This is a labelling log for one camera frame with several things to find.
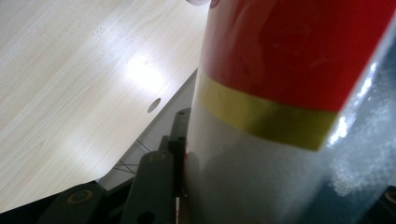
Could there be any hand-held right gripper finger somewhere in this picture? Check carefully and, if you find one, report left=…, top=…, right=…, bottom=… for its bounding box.
left=160, top=106, right=192, bottom=200

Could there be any red and white spout pouch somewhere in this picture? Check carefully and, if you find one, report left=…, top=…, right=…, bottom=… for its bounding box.
left=183, top=0, right=396, bottom=224

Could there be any round grey table grommet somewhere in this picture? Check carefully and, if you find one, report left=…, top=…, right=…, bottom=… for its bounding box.
left=147, top=97, right=163, bottom=114

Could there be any thin dark floor cable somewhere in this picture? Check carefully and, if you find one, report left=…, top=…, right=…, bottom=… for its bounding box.
left=112, top=139, right=152, bottom=175

